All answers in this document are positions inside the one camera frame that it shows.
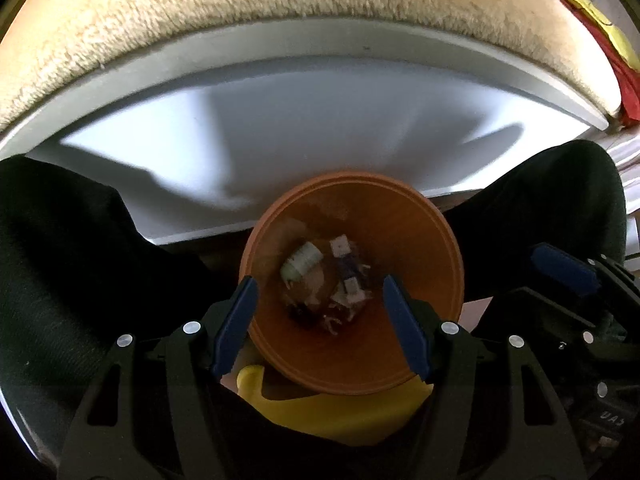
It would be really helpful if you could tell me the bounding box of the red blanket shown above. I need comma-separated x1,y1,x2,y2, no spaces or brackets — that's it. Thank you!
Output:
584,6,639,127

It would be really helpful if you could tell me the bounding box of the floral orange plush blanket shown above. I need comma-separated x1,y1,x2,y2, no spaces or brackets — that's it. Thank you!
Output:
1,0,622,126

